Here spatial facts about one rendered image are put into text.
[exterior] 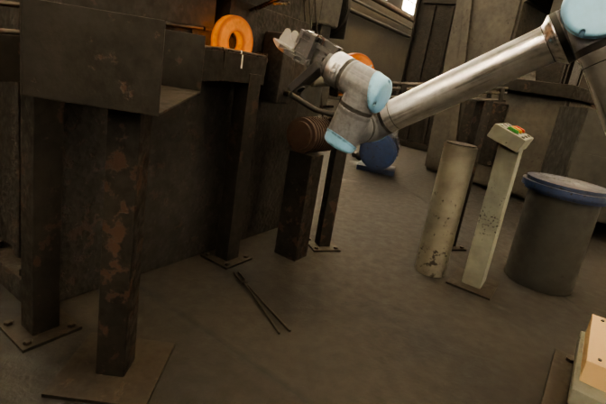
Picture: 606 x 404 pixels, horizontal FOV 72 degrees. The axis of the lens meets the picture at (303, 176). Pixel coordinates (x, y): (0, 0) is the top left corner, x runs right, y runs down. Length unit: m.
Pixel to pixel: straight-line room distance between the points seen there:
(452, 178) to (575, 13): 0.85
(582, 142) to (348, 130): 2.02
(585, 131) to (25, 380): 2.76
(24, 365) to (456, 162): 1.38
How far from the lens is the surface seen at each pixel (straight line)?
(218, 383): 1.04
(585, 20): 0.92
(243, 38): 1.38
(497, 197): 1.65
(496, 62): 1.09
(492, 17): 3.83
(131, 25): 0.68
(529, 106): 3.59
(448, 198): 1.64
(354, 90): 1.05
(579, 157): 2.91
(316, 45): 1.15
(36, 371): 1.11
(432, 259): 1.71
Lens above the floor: 0.68
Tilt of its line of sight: 14 degrees down
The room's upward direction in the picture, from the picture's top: 9 degrees clockwise
